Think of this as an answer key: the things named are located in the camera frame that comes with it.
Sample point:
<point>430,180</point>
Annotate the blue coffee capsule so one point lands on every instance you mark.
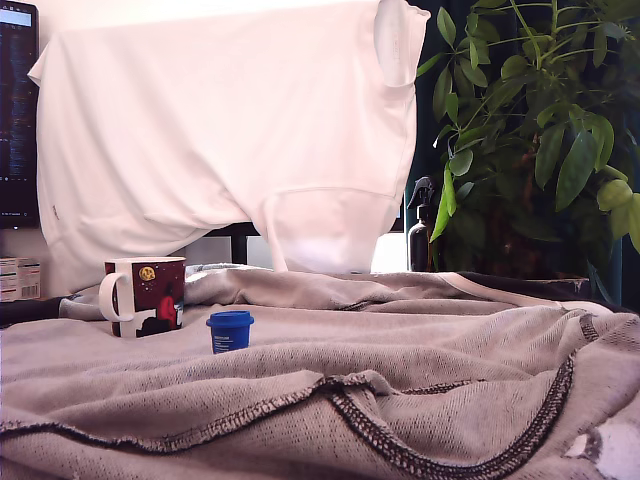
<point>230,332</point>

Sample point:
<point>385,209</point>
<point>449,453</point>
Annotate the red picture coffee mug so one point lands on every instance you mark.
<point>155,295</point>

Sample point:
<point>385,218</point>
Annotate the black spray bottle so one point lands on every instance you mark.
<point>419,240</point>

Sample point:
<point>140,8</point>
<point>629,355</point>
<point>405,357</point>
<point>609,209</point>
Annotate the white t-shirt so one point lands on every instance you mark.
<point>225,125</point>

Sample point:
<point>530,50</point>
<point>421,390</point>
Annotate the grey knit cloth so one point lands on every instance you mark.
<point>320,400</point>

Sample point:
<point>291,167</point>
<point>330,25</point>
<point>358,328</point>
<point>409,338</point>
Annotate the green leafy houseplant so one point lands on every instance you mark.
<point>540,125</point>

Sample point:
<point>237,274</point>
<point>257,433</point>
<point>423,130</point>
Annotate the black fabric roll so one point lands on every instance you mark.
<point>25,311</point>

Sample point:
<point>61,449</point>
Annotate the white barcode carton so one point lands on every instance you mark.
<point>17,280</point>

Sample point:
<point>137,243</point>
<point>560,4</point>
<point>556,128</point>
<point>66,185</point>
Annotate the black computer monitor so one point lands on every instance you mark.
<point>17,125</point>

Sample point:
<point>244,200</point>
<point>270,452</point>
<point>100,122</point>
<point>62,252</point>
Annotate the black furniture frame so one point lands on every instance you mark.
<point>240,240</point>

